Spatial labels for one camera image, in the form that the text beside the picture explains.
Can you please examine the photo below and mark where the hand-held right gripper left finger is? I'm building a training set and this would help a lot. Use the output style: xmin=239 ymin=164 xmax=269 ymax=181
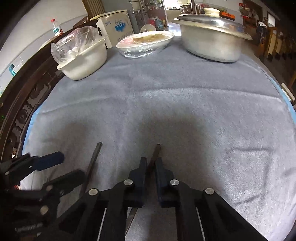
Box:
xmin=58 ymin=157 xmax=148 ymax=241

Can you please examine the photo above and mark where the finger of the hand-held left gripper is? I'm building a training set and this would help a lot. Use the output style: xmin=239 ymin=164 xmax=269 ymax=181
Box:
xmin=0 ymin=152 xmax=65 ymax=184
xmin=43 ymin=169 xmax=85 ymax=198

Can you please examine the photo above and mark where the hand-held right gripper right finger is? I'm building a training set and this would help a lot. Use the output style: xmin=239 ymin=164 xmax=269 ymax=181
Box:
xmin=155 ymin=158 xmax=269 ymax=241

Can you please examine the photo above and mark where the dark wooden chopstick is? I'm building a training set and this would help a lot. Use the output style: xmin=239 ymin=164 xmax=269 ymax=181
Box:
xmin=79 ymin=142 xmax=103 ymax=198

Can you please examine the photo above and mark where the blue table cover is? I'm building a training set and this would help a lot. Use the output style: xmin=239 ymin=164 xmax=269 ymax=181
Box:
xmin=22 ymin=65 xmax=295 ymax=160

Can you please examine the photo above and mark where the grey towel cloth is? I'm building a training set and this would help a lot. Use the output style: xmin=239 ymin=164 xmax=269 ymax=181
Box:
xmin=20 ymin=35 xmax=296 ymax=241

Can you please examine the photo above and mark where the white bowl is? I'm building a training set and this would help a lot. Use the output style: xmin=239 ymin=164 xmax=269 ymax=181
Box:
xmin=57 ymin=37 xmax=108 ymax=81

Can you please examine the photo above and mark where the clear plastic bag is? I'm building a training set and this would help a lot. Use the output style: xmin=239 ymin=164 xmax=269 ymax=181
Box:
xmin=50 ymin=26 xmax=103 ymax=64

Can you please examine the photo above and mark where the wrapped white plate of food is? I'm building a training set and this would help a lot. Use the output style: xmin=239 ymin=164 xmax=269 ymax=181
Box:
xmin=116 ymin=31 xmax=175 ymax=58

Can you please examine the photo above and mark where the red-capped water bottle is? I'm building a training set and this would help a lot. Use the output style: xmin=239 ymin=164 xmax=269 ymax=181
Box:
xmin=51 ymin=19 xmax=64 ymax=37

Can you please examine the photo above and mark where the metal pot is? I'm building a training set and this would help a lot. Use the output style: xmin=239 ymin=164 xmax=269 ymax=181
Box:
xmin=180 ymin=23 xmax=245 ymax=63

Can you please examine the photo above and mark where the white chest freezer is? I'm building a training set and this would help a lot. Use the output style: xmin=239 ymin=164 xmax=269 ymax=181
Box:
xmin=90 ymin=9 xmax=134 ymax=49

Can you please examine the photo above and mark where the blue water jug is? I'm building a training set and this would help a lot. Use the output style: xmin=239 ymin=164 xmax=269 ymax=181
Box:
xmin=155 ymin=17 xmax=166 ymax=30

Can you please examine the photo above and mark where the metal pot lid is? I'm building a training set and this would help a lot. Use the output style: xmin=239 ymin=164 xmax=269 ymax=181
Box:
xmin=171 ymin=8 xmax=253 ymax=40

